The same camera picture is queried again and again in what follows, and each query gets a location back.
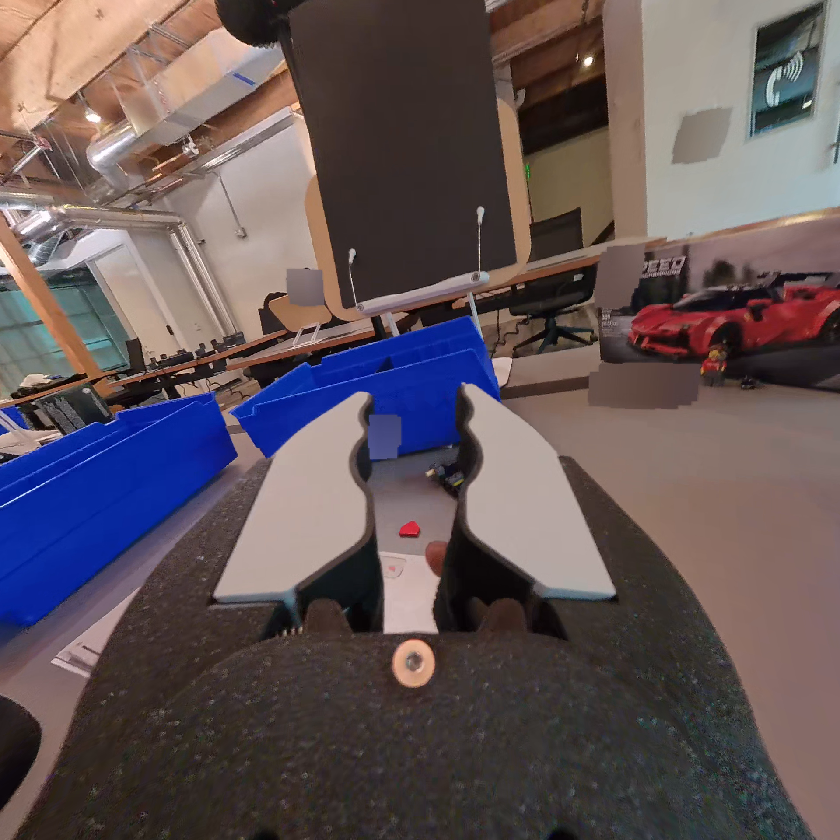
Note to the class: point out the black quilted pad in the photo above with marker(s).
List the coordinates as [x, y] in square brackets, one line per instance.
[13, 748]

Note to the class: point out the black round disc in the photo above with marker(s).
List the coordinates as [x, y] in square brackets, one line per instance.
[250, 20]

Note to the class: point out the person's right hand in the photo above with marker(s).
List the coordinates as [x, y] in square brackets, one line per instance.
[436, 558]

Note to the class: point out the lego minifigure red torso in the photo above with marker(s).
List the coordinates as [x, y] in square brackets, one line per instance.
[715, 364]

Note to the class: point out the lego instruction booklet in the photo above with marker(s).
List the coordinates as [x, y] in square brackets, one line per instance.
[410, 597]

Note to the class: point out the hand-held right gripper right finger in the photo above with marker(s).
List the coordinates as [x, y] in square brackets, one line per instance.
[532, 525]

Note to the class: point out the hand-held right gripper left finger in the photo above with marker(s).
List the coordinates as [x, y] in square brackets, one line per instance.
[295, 525]

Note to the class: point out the framed wall sign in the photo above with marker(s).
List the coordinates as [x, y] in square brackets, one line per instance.
[788, 79]

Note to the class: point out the blue plastic bin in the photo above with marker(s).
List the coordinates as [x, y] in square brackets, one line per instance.
[394, 387]
[105, 499]

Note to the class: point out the black office chair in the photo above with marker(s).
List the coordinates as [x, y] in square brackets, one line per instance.
[554, 243]

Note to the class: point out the lego box red car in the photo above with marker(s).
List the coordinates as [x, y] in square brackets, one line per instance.
[735, 315]

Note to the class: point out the red and black lego car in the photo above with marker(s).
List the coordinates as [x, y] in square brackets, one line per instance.
[453, 475]

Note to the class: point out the silver air duct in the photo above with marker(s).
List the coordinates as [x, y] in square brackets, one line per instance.
[197, 85]

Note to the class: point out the red lego wedge plate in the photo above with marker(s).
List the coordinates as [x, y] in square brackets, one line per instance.
[410, 529]

